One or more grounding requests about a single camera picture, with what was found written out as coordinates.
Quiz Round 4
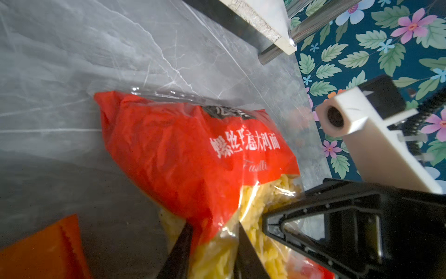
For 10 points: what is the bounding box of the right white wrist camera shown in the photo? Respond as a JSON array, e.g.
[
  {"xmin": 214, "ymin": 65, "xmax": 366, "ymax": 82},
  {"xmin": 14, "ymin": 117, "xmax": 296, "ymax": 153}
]
[{"xmin": 315, "ymin": 75, "xmax": 443, "ymax": 194}]

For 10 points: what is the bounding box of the orange macaroni bag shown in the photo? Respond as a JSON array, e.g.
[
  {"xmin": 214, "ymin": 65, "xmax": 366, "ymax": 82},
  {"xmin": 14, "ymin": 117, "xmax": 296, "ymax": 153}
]
[{"xmin": 1, "ymin": 215, "xmax": 92, "ymax": 279}]

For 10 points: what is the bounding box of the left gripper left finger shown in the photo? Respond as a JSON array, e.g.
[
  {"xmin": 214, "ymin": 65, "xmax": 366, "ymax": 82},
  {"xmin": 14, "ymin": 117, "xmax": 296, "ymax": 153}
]
[{"xmin": 156, "ymin": 223, "xmax": 193, "ymax": 279}]

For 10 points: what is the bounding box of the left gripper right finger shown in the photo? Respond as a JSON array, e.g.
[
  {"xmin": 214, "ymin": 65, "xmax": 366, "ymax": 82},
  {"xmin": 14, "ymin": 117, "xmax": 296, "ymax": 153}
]
[{"xmin": 233, "ymin": 222, "xmax": 270, "ymax": 279}]

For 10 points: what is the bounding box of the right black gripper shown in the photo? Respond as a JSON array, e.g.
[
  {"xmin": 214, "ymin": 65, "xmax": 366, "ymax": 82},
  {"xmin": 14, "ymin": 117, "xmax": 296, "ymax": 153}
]
[{"xmin": 262, "ymin": 179, "xmax": 446, "ymax": 279}]

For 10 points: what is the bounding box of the red macaroni bag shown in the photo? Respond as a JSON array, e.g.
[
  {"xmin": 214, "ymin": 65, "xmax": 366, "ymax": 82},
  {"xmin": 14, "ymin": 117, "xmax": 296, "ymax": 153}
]
[{"xmin": 94, "ymin": 91, "xmax": 333, "ymax": 279}]

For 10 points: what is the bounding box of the white two-tier shelf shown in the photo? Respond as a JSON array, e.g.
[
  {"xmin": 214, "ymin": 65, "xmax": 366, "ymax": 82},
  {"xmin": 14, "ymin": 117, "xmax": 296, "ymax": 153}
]
[{"xmin": 185, "ymin": 1, "xmax": 359, "ymax": 65}]

